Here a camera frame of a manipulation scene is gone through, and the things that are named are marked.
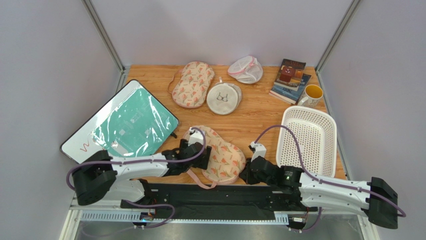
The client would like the floral mesh laundry bag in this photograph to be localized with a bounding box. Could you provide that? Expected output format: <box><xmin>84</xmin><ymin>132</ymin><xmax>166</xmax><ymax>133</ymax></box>
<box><xmin>169</xmin><ymin>61</ymin><xmax>215</xmax><ymax>109</ymax></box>
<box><xmin>187</xmin><ymin>125</ymin><xmax>246</xmax><ymax>190</ymax></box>

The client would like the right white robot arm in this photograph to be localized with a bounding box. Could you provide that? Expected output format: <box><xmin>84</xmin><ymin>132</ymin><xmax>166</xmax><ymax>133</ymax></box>
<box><xmin>239</xmin><ymin>156</ymin><xmax>398</xmax><ymax>230</ymax></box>

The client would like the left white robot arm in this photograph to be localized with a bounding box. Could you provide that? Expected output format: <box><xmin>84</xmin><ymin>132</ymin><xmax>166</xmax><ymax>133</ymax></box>
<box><xmin>66</xmin><ymin>139</ymin><xmax>212</xmax><ymax>206</ymax></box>

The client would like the teal sheet in plastic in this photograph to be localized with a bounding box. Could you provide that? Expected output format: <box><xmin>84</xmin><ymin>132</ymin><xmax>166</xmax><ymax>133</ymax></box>
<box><xmin>91</xmin><ymin>87</ymin><xmax>179</xmax><ymax>157</ymax></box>

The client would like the round white mesh bag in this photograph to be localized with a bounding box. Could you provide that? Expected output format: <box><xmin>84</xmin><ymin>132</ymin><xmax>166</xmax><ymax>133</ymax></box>
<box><xmin>206</xmin><ymin>77</ymin><xmax>243</xmax><ymax>116</ymax></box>

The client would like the white perforated plastic basket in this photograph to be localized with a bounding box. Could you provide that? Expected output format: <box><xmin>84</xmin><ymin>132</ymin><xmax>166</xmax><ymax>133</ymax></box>
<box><xmin>275</xmin><ymin>105</ymin><xmax>337</xmax><ymax>178</ymax></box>

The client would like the bottom blue book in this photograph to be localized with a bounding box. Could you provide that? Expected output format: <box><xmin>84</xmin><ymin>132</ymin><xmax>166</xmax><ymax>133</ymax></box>
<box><xmin>269</xmin><ymin>74</ymin><xmax>312</xmax><ymax>105</ymax></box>

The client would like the white yellow-inside mug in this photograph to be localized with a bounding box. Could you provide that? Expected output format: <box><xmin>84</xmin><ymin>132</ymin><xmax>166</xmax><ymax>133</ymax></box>
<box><xmin>296</xmin><ymin>84</ymin><xmax>324</xmax><ymax>108</ymax></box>

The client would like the top book dark cover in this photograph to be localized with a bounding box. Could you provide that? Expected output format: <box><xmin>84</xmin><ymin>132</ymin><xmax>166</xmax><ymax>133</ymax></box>
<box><xmin>274</xmin><ymin>58</ymin><xmax>306</xmax><ymax>91</ymax></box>

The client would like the white pink-trimmed mesh bag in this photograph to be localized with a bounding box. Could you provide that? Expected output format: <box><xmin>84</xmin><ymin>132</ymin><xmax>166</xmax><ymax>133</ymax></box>
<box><xmin>227</xmin><ymin>55</ymin><xmax>264</xmax><ymax>84</ymax></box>

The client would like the white drawing board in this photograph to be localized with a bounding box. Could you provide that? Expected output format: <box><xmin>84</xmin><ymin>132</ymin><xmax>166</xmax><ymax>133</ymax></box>
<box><xmin>60</xmin><ymin>79</ymin><xmax>180</xmax><ymax>164</ymax></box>

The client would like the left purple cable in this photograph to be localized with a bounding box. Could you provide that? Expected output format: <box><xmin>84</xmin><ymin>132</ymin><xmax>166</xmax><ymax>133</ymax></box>
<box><xmin>65</xmin><ymin>127</ymin><xmax>207</xmax><ymax>231</ymax></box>

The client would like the purple cable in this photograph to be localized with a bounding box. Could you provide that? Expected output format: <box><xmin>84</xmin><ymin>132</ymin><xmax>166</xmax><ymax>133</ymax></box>
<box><xmin>254</xmin><ymin>124</ymin><xmax>407</xmax><ymax>233</ymax></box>
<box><xmin>65</xmin><ymin>127</ymin><xmax>207</xmax><ymax>231</ymax></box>

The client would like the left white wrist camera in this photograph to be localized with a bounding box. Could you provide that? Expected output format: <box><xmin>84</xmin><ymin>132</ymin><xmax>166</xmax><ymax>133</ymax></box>
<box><xmin>188</xmin><ymin>127</ymin><xmax>205</xmax><ymax>146</ymax></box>

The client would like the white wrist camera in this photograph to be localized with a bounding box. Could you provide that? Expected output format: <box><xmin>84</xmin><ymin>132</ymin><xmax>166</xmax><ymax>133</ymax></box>
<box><xmin>188</xmin><ymin>127</ymin><xmax>205</xmax><ymax>146</ymax></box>
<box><xmin>249</xmin><ymin>141</ymin><xmax>267</xmax><ymax>162</ymax></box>

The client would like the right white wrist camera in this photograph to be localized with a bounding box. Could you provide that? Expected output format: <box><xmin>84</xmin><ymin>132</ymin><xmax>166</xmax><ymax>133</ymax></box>
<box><xmin>249</xmin><ymin>141</ymin><xmax>267</xmax><ymax>162</ymax></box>

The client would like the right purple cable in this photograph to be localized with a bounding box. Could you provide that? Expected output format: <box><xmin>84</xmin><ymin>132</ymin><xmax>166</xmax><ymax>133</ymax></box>
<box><xmin>254</xmin><ymin>124</ymin><xmax>407</xmax><ymax>233</ymax></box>

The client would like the aluminium frame rail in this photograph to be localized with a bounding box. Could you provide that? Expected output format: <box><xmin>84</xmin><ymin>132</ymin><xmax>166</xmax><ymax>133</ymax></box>
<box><xmin>60</xmin><ymin>201</ymin><xmax>378</xmax><ymax>240</ymax></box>

